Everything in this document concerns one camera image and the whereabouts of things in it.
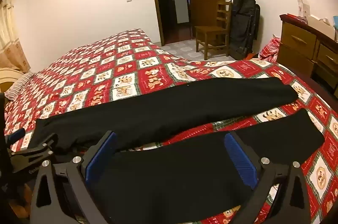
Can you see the striped pillow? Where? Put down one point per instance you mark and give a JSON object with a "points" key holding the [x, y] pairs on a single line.
{"points": [[18, 86]]}

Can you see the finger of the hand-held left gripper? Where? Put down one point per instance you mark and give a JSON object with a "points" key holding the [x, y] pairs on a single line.
{"points": [[15, 135], [34, 154]]}

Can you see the wooden dresser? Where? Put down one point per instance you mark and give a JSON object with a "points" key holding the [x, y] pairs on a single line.
{"points": [[295, 41]]}

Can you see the black folded bag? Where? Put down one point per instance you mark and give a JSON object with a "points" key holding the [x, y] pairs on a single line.
{"points": [[243, 28]]}

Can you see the red flat packet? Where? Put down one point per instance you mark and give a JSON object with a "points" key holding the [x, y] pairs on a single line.
{"points": [[295, 17]]}

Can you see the white papers on wall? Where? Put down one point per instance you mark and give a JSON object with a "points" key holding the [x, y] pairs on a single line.
{"points": [[303, 6]]}

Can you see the white box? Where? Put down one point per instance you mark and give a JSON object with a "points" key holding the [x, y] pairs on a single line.
{"points": [[319, 25]]}

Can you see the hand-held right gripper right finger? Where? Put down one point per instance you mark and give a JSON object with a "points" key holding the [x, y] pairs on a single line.
{"points": [[240, 159]]}

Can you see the blue box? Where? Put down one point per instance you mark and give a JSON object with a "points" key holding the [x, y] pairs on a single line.
{"points": [[336, 22]]}

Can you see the black pants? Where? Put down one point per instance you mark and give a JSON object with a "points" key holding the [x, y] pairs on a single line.
{"points": [[158, 107]]}

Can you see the red printed checkered bedspread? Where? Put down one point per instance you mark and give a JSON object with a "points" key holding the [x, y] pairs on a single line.
{"points": [[105, 73]]}

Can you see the beige patterned curtain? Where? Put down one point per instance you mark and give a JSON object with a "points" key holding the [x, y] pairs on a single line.
{"points": [[10, 41]]}

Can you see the beige headboard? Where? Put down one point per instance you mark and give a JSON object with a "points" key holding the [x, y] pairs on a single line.
{"points": [[6, 78]]}

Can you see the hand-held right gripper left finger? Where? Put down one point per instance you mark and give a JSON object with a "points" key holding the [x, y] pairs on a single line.
{"points": [[101, 156]]}

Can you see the wooden chair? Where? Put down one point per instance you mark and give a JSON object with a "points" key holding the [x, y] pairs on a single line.
{"points": [[211, 29]]}

